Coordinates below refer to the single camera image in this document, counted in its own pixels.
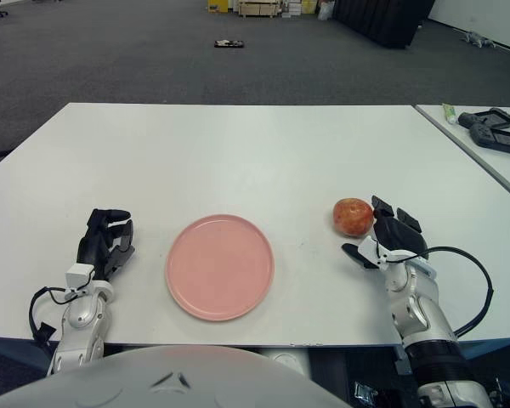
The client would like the black curtain partition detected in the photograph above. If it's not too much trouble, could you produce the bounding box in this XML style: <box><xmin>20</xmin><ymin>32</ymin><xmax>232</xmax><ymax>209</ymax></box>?
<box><xmin>331</xmin><ymin>0</ymin><xmax>437</xmax><ymax>48</ymax></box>

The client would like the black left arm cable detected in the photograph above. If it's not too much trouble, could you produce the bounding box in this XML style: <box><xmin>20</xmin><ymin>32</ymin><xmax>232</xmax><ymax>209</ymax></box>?
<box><xmin>28</xmin><ymin>286</ymin><xmax>76</xmax><ymax>343</ymax></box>

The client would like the wooden pallet crate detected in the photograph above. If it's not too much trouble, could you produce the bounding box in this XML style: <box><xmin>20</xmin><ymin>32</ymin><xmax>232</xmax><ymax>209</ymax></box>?
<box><xmin>237</xmin><ymin>0</ymin><xmax>280</xmax><ymax>19</ymax></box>

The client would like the grey robot dog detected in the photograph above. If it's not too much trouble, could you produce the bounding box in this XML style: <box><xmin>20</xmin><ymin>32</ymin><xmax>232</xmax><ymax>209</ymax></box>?
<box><xmin>461</xmin><ymin>31</ymin><xmax>496</xmax><ymax>48</ymax></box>

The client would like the grey handheld controller with screen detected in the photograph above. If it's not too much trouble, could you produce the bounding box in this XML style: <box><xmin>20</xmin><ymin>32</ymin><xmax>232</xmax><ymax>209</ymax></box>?
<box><xmin>469</xmin><ymin>123</ymin><xmax>510</xmax><ymax>158</ymax></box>

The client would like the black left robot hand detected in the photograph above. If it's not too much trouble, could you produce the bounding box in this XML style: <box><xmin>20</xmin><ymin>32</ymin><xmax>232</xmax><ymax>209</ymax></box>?
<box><xmin>76</xmin><ymin>207</ymin><xmax>136</xmax><ymax>282</ymax></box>

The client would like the black framed handheld controller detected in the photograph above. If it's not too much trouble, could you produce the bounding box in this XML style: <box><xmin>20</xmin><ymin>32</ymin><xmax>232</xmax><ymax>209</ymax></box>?
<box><xmin>457</xmin><ymin>108</ymin><xmax>510</xmax><ymax>131</ymax></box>

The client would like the grey robot torso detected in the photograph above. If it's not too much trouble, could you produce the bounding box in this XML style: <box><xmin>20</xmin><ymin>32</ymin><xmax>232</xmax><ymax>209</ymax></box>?
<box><xmin>0</xmin><ymin>344</ymin><xmax>358</xmax><ymax>408</ymax></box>

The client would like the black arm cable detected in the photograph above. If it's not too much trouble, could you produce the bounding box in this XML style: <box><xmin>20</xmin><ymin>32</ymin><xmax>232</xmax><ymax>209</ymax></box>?
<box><xmin>382</xmin><ymin>245</ymin><xmax>494</xmax><ymax>339</ymax></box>
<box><xmin>28</xmin><ymin>286</ymin><xmax>76</xmax><ymax>343</ymax></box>

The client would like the red apple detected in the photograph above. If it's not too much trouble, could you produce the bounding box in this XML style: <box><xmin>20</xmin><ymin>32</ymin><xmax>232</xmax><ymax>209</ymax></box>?
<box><xmin>332</xmin><ymin>197</ymin><xmax>374</xmax><ymax>237</ymax></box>

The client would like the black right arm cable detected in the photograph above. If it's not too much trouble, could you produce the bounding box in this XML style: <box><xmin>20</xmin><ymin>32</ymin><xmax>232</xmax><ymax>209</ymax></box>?
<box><xmin>382</xmin><ymin>245</ymin><xmax>494</xmax><ymax>339</ymax></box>

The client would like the white side table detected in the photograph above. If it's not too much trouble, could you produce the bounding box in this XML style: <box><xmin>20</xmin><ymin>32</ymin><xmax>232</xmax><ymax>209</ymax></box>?
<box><xmin>414</xmin><ymin>104</ymin><xmax>510</xmax><ymax>209</ymax></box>

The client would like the pink round plate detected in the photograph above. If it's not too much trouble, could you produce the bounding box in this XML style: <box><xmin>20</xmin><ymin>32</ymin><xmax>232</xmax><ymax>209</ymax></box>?
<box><xmin>165</xmin><ymin>213</ymin><xmax>276</xmax><ymax>322</ymax></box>

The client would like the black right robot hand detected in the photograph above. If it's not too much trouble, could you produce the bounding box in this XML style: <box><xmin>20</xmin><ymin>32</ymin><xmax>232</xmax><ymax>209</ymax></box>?
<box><xmin>342</xmin><ymin>195</ymin><xmax>429</xmax><ymax>271</ymax></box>

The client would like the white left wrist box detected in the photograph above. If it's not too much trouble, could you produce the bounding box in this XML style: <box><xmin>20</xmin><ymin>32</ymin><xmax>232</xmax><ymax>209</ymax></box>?
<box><xmin>65</xmin><ymin>263</ymin><xmax>95</xmax><ymax>291</ymax></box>

